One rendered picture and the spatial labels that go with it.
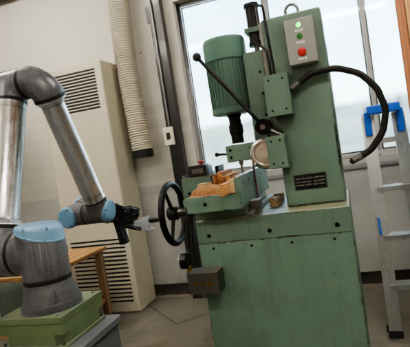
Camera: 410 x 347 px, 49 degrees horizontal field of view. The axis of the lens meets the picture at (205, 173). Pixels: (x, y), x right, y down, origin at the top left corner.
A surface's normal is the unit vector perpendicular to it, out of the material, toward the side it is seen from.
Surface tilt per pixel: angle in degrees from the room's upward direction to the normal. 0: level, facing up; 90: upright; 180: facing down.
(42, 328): 90
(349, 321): 90
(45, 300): 70
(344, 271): 90
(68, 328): 90
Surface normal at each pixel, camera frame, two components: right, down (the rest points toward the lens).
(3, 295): 0.95, -0.14
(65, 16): -0.29, 0.10
